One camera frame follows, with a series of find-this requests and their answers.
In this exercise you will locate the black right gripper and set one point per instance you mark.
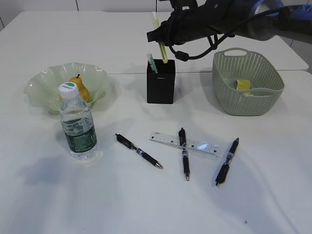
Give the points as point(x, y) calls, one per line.
point(174, 31)

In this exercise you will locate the yellow utility knife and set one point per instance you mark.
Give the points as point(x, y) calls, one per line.
point(161, 46)

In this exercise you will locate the teal utility knife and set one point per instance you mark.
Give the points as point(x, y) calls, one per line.
point(152, 63)

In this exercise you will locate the yellow pear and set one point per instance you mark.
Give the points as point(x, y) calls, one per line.
point(83, 91)

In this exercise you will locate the clear plastic ruler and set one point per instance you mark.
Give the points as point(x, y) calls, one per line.
point(190, 144)

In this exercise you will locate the clear plastic water bottle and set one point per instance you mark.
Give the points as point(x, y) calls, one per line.
point(77, 123)

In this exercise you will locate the blue black pen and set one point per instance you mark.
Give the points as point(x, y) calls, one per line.
point(221, 177)

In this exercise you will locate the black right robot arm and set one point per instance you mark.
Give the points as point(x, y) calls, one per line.
point(261, 20)

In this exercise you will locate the black square pen holder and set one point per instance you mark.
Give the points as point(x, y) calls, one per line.
point(160, 87)

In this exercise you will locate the green woven plastic basket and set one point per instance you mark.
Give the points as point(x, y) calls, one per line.
point(237, 63)

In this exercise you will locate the green wavy glass plate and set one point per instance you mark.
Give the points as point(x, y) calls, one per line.
point(50, 87)

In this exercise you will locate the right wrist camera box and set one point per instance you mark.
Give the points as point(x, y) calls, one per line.
point(180, 4)

